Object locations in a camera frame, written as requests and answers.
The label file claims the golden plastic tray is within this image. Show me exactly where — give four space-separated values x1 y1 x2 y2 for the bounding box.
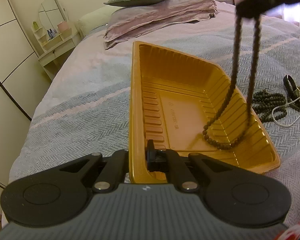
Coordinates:
129 41 281 184

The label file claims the brown wooden bead necklace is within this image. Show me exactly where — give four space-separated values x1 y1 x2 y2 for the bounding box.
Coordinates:
202 15 263 151

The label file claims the white pearl chain necklace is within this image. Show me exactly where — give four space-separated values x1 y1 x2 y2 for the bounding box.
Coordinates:
271 96 300 128

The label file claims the white sliding wardrobe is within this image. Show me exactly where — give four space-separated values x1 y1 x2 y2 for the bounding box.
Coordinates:
0 0 35 213

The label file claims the white vanity dressing table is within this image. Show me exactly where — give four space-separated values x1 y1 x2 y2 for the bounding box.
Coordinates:
32 21 81 80

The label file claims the folded pink blanket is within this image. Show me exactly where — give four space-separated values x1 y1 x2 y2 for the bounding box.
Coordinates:
104 0 218 49

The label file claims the white pillow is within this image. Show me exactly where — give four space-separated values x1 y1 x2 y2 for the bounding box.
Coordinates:
78 5 121 36

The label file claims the pink storage box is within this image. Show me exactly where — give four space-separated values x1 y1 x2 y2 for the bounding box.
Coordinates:
57 21 69 33

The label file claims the oval vanity mirror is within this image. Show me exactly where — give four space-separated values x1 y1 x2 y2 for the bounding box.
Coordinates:
38 0 68 33

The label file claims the black leather strap watch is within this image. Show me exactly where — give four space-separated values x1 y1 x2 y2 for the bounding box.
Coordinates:
283 75 300 112

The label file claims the dark bead necklace pile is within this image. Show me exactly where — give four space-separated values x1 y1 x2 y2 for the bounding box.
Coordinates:
251 87 289 124

